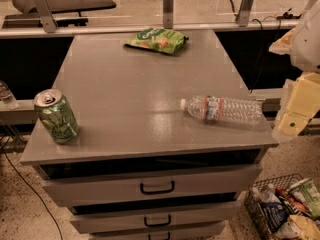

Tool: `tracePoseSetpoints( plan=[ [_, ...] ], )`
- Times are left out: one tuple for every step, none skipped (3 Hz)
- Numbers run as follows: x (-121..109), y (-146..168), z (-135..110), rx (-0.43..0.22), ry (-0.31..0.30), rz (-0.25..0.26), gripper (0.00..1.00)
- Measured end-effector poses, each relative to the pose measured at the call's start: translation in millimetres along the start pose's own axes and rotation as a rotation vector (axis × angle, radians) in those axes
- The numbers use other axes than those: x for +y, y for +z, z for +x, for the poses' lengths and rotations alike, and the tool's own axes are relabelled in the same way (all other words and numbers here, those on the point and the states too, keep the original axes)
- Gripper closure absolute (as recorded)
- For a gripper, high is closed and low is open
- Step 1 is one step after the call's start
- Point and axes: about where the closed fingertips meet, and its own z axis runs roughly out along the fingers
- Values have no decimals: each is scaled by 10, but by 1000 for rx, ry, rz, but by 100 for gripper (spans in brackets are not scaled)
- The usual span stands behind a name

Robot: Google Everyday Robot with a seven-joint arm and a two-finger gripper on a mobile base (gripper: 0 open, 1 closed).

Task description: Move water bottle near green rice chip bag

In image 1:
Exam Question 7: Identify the top grey drawer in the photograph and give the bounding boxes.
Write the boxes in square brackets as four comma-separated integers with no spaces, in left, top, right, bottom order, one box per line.
[43,164,262,207]

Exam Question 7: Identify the blue snack bag in basket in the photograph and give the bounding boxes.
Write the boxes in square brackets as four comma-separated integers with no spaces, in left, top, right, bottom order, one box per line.
[260,202,289,233]

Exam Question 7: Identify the grey drawer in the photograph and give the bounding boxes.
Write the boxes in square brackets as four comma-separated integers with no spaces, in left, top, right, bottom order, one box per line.
[89,221,225,240]
[71,201,241,235]
[43,164,262,207]

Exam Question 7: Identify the green soda can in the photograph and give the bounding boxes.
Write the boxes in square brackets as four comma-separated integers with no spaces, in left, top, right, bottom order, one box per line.
[34,89,79,144]

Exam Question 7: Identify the small bottle in basket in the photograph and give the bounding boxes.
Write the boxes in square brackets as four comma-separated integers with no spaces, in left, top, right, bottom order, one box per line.
[260,183,280,203]

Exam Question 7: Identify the green snack bag in basket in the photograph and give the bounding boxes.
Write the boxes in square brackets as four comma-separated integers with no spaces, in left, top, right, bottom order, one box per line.
[289,178,320,220]

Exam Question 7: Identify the black floor cable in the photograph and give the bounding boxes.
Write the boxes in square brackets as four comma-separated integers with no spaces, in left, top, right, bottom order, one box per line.
[0,140,64,240]

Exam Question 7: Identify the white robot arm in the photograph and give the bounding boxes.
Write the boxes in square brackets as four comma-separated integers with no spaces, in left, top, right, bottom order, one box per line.
[269,0,320,142]

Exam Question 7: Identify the left metal bracket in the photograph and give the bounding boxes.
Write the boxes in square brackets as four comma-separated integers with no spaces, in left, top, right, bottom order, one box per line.
[33,0,57,33]

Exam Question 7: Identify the black chair base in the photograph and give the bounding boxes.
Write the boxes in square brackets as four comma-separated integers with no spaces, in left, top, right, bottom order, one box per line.
[2,0,116,29]

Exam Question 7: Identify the bottom grey drawer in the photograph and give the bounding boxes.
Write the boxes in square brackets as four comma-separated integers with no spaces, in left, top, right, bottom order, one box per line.
[89,221,225,240]

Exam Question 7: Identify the middle metal bracket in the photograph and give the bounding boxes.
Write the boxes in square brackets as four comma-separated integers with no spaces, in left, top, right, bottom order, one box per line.
[163,0,174,29]

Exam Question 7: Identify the grey drawer cabinet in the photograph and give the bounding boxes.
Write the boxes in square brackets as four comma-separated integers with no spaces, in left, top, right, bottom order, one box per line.
[19,29,280,240]

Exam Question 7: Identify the metal bracket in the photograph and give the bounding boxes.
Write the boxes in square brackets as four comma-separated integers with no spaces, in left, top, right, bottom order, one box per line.
[236,0,254,27]
[33,0,57,33]
[163,0,174,29]

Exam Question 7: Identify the middle grey drawer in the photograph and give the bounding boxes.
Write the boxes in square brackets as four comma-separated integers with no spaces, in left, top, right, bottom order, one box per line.
[71,201,241,235]

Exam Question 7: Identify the clear plastic water bottle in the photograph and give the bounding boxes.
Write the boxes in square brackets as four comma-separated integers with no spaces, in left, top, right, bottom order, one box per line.
[180,96,263,125]

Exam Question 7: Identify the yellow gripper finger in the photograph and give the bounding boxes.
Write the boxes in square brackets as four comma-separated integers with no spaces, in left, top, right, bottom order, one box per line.
[269,29,295,55]
[277,72,320,137]

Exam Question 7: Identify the green rice chip bag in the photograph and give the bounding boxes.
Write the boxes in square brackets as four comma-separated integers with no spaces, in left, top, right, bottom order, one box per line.
[125,28,189,55]

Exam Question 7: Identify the black cable at back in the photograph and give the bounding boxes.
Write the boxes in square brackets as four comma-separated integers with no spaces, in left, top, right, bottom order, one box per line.
[226,0,301,92]

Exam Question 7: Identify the water bottle on left ledge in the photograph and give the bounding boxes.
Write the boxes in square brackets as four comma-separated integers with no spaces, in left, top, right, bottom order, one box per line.
[0,80,18,109]

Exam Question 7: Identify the yellow snack bag in basket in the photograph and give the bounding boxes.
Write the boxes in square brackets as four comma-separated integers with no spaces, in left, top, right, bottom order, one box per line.
[290,215,320,240]

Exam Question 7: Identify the right metal bracket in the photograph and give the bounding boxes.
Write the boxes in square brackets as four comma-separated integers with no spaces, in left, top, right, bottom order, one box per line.
[236,0,254,27]

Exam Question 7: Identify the wire basket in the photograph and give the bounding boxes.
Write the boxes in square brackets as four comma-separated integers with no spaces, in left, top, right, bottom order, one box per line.
[244,174,303,240]

